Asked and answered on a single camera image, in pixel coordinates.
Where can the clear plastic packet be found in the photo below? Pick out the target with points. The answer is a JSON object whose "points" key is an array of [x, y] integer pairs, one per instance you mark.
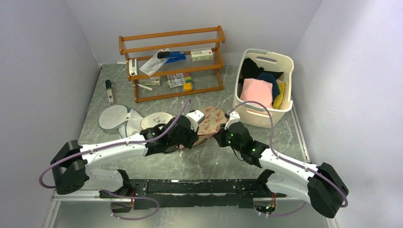
{"points": [[154, 63]]}

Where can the cream laundry basket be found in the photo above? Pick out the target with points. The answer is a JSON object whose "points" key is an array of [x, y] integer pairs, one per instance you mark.
{"points": [[281, 67]]}

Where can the yellow cloth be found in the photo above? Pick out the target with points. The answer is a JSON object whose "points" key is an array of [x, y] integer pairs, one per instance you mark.
{"points": [[278, 100]]}

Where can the black garment in basket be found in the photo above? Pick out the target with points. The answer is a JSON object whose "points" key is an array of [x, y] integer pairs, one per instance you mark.
{"points": [[252, 70]]}

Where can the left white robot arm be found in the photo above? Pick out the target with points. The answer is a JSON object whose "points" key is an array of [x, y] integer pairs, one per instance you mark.
{"points": [[79, 166]]}

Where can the wooden shelf rack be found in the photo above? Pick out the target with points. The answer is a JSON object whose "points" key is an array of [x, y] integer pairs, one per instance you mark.
{"points": [[205, 74]]}

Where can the blue stapler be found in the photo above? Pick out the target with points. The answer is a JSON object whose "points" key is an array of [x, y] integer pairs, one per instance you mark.
{"points": [[171, 56]]}

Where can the floral mesh laundry bag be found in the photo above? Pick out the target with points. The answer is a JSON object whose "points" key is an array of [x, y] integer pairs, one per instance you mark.
{"points": [[214, 117]]}

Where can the white green box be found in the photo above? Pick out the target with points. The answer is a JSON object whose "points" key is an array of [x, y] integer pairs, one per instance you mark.
{"points": [[201, 54]]}

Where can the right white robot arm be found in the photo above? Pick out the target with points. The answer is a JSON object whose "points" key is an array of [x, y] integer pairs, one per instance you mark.
{"points": [[318, 185]]}

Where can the pink folded cloth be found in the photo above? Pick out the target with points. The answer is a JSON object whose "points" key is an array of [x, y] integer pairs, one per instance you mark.
{"points": [[257, 90]]}

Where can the dark teal cloth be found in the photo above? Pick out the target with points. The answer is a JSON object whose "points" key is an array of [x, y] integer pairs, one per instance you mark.
{"points": [[270, 78]]}

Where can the small white box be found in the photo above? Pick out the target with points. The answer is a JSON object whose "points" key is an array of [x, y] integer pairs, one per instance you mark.
{"points": [[151, 81]]}

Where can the highlighter marker pack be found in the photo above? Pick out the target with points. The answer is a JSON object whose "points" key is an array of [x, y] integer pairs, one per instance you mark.
{"points": [[176, 80]]}

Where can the beige round laundry bag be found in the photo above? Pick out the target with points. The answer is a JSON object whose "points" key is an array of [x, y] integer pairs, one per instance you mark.
{"points": [[155, 119]]}

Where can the black silver marker device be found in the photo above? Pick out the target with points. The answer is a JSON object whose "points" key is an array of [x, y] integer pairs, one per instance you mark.
{"points": [[110, 93]]}

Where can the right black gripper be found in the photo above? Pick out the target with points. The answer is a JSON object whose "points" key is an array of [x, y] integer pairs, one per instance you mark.
{"points": [[220, 135]]}

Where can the white red pen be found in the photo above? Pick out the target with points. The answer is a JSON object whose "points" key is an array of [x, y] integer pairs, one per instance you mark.
{"points": [[145, 87]]}

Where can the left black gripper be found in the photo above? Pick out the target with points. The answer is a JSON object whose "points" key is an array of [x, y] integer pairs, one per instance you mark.
{"points": [[193, 135]]}

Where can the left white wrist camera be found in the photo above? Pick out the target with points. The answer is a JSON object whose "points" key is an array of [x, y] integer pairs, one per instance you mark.
{"points": [[195, 117]]}

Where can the aluminium frame rail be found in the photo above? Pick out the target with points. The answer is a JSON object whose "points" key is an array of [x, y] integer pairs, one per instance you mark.
{"points": [[84, 209]]}

